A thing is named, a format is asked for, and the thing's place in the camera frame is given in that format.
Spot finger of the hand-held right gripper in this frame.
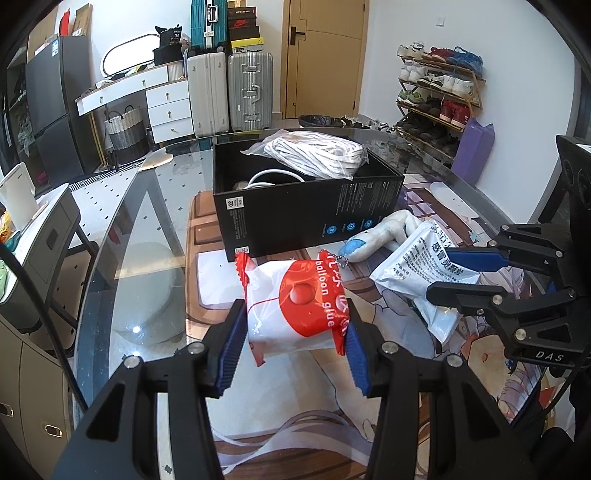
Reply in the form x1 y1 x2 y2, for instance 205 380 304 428
445 223 566 284
427 281 585 356

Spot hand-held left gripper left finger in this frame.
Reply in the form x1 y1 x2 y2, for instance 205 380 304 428
67 299 249 480

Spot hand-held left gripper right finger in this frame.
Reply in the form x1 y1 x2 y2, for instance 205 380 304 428
345 299 539 480

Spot white medicine packet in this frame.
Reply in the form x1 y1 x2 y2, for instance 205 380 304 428
369 220 481 347

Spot red white packet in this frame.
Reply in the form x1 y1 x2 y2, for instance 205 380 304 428
235 251 354 367

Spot black cardboard box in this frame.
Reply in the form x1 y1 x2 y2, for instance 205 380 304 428
213 129 406 263

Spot printed table mat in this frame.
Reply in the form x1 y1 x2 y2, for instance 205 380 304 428
185 182 591 480

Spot white plush toy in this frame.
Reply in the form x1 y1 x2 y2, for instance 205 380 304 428
339 210 426 264

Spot purple bag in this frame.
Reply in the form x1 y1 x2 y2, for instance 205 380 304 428
451 117 497 185

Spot wooden shoe rack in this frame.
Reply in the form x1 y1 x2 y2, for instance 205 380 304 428
394 41 486 162

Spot pile of shoes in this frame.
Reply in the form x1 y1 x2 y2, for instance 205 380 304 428
342 115 398 135

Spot rows of sneakers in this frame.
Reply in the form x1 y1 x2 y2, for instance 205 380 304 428
397 42 483 155

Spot beige drawer cabinet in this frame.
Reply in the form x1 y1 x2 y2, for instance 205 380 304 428
0 314 84 480

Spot black white patterned rug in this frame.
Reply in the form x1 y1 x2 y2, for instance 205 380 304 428
69 159 148 190

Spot woven laundry basket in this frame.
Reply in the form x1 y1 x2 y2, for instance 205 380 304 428
104 105 148 152

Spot white drawer cabinet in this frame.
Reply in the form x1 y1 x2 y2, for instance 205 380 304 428
145 80 195 144

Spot wooden door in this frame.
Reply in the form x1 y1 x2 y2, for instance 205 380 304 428
283 0 368 120

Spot white suitcase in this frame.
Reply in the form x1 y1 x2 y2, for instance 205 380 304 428
187 52 230 138

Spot silver suitcase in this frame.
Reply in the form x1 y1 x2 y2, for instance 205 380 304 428
227 51 274 133

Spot white vanity desk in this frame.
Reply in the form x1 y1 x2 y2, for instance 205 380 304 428
76 62 190 116

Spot black bag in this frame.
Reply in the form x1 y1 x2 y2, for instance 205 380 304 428
152 24 190 65

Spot dark grey fridge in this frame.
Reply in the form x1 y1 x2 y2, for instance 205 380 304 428
25 36 100 176

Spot oval mirror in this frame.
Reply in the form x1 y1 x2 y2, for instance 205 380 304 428
102 33 160 79

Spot teal suitcase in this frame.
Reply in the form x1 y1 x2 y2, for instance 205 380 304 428
191 0 229 52

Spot brown cardboard box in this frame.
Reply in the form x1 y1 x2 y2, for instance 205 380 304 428
71 4 93 38

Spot black cable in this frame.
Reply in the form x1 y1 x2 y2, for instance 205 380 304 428
526 367 578 421

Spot white cable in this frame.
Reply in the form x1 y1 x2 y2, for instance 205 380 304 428
245 170 305 190

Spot bag of white rope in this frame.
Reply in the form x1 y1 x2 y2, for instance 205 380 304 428
240 129 368 181

